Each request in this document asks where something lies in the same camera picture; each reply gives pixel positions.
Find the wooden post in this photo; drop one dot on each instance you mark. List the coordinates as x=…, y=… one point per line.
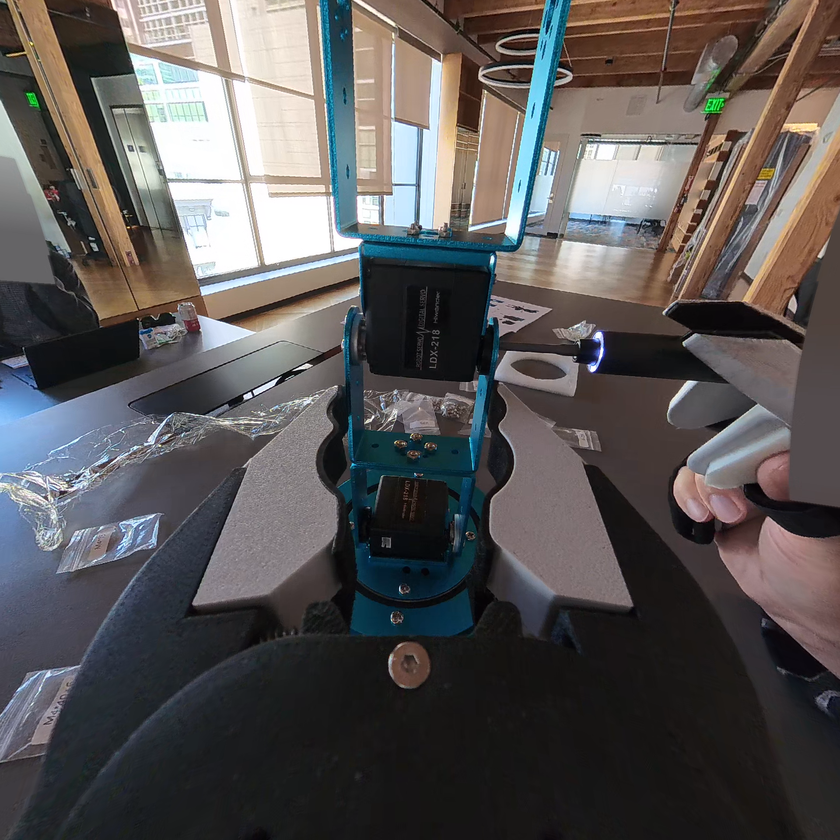
x=794, y=243
x=748, y=144

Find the printed instruction sheet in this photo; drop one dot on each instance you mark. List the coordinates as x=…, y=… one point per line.
x=522, y=313

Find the white green packets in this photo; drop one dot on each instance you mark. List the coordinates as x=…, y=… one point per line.
x=161, y=338

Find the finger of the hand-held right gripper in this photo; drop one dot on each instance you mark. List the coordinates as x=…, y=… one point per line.
x=754, y=374
x=741, y=323

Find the blue toy robot arm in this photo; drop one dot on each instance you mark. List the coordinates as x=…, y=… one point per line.
x=420, y=328

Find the stack of leaning panels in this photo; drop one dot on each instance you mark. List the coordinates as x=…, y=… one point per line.
x=754, y=229

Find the red soda can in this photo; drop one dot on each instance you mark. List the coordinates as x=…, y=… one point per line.
x=189, y=318

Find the black electric screwdriver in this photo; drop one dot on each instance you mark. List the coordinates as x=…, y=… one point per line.
x=649, y=358

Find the narrow beige roller blind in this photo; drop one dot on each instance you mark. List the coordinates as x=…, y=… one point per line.
x=412, y=85

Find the pale wooden column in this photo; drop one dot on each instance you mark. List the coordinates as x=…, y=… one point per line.
x=449, y=144

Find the crumpled clear plastic bag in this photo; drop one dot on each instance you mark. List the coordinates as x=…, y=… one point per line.
x=574, y=331

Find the labelled clear plastic bag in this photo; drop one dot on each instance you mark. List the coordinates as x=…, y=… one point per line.
x=108, y=543
x=33, y=712

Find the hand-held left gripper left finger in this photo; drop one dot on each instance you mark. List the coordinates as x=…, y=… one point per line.
x=262, y=525

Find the large grid window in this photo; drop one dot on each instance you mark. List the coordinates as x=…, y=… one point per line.
x=289, y=229

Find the cluster of small parts bags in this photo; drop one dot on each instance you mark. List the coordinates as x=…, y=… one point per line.
x=417, y=417

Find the white foam piece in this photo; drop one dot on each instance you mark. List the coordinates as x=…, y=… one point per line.
x=512, y=380

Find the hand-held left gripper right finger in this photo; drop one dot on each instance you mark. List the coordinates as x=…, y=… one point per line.
x=558, y=525

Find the person's right hand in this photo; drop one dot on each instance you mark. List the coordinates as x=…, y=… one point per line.
x=800, y=577

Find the wide beige roller blind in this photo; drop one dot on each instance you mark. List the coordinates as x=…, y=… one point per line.
x=289, y=131

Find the silver ceiling duct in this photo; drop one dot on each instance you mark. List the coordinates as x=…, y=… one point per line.
x=712, y=69

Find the white glass door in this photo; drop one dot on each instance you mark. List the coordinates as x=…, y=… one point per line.
x=554, y=190

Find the tall beige roller blind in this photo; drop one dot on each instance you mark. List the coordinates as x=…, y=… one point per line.
x=492, y=164

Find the crumpled clear plastic wrap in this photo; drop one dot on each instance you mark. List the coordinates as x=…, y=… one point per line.
x=164, y=433

